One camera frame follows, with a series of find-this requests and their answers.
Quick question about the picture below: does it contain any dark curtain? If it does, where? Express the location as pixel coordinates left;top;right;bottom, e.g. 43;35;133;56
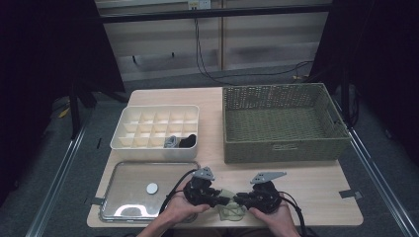
0;0;126;198
309;0;419;166

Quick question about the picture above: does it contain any person's left hand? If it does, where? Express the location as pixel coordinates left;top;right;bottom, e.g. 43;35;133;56
159;181;211;229

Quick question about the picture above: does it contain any right hand-held gripper cable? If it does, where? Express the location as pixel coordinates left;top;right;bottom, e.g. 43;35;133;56
280;191;310;237

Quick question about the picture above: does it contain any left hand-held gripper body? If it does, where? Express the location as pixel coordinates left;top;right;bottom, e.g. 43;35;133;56
182;166;216;207

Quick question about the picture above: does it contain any beige sock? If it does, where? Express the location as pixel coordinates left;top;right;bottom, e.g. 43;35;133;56
216;188;247;222

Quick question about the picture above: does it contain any metal floor rail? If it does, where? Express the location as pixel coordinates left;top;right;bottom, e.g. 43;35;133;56
332;98;419;237
25;126;87;237

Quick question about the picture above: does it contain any hand-held gripper cable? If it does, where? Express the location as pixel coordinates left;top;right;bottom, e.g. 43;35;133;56
158;168;199;215
280;191;310;237

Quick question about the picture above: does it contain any green woven basket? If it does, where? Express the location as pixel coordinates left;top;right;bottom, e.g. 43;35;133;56
221;82;352;165

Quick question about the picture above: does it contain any black horizontal bar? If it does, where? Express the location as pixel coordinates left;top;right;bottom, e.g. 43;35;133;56
98;4;332;24

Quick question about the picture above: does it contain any black sock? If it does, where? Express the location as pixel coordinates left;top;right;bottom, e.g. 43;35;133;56
178;133;198;149

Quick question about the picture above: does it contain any grey tape piece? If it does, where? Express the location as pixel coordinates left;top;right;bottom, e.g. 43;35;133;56
84;197;105;207
339;190;364;199

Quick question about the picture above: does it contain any left hand-held gripper cable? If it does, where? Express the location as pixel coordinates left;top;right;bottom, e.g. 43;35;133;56
158;168;199;215

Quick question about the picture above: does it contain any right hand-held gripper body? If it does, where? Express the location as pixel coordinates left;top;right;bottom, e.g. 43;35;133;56
245;171;289;214

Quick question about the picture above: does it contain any grey sock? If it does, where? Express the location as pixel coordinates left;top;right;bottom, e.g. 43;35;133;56
163;134;180;149

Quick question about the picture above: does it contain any black floor cable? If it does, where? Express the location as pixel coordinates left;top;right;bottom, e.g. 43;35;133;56
193;18;314;86

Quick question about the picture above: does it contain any cream divided organizer box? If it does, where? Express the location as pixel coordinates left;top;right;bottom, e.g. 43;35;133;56
110;104;201;162

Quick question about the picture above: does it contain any white wall outlet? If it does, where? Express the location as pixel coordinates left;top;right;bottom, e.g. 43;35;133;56
187;0;211;10

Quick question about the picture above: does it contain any person's right hand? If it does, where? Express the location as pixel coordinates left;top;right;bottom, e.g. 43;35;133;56
247;192;293;237

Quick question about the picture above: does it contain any black metal stand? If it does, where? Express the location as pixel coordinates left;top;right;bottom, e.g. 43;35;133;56
67;77;130;139
339;65;362;127

